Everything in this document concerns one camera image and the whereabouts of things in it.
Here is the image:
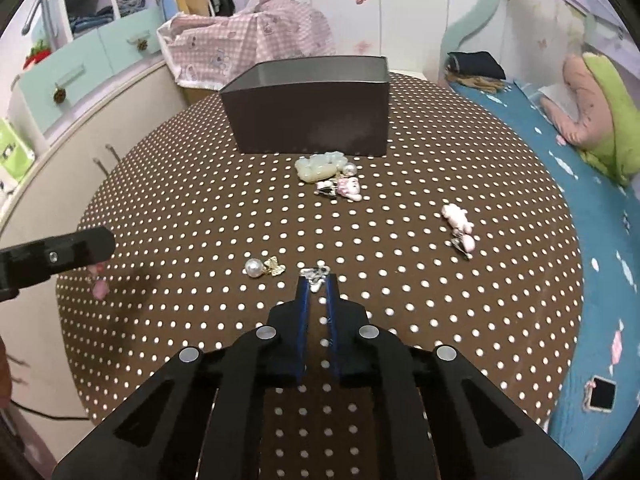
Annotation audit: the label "brown polka dot tablecloth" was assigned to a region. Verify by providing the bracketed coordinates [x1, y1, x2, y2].
[54, 75, 584, 479]

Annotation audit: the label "smartphone on bed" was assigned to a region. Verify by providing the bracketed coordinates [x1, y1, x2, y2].
[582, 375, 617, 413]

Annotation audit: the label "blue patterned bed sheet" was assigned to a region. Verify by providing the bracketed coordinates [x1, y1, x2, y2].
[454, 84, 639, 478]

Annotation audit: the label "dark grey storage box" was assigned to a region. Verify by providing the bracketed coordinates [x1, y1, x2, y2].
[219, 55, 390, 156]

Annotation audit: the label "folded dark clothes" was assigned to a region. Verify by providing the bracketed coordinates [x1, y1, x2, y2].
[446, 51, 506, 80]

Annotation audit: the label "small pink charm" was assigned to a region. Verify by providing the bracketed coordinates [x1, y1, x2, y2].
[87, 262, 110, 301]

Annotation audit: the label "silver small jewelry piece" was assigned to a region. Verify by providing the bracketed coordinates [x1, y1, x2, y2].
[299, 266, 331, 294]

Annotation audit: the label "pink flower hair clip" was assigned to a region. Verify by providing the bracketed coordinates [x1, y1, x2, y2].
[440, 204, 476, 260]

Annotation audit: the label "pink and green pillow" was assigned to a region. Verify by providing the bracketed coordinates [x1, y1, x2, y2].
[540, 52, 639, 186]

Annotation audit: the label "pink checkered cloth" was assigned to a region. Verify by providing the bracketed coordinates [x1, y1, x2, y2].
[157, 0, 336, 91]

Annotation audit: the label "pink charm brooch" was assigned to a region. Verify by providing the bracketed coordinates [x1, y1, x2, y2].
[314, 177, 362, 202]

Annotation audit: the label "folded jeans on shelf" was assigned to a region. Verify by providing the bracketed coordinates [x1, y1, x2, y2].
[68, 6, 114, 37]

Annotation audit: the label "teal drawer cabinet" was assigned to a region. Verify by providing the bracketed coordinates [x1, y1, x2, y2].
[8, 6, 162, 133]

